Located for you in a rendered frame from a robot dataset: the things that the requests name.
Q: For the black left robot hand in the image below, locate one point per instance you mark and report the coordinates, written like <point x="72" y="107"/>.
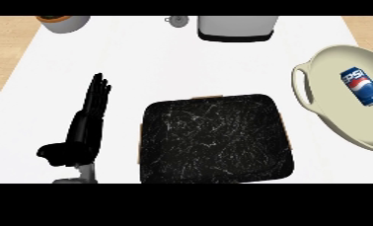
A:
<point x="85" y="128"/>

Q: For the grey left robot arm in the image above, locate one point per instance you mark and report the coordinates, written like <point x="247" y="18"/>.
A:
<point x="82" y="174"/>

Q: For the black marbled tray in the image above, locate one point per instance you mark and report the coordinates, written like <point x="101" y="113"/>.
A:
<point x="215" y="139"/>

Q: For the grey plant pot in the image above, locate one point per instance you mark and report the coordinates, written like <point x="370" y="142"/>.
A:
<point x="65" y="23"/>

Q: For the blue soda can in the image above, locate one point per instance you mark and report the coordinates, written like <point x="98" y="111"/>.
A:
<point x="358" y="86"/>

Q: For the grey appliance with black base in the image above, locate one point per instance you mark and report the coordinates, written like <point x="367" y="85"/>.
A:
<point x="236" y="27"/>

